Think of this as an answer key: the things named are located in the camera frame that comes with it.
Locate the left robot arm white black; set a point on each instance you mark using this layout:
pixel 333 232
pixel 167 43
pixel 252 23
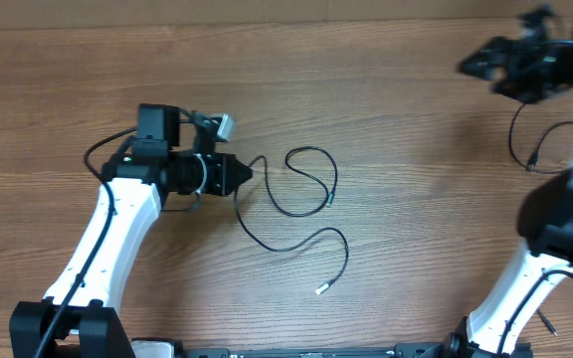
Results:
pixel 169 150

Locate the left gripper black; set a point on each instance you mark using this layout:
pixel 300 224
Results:
pixel 223 184

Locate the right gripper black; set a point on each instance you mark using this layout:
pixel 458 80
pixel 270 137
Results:
pixel 511 48

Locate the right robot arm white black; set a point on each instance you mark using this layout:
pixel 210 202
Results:
pixel 544 257

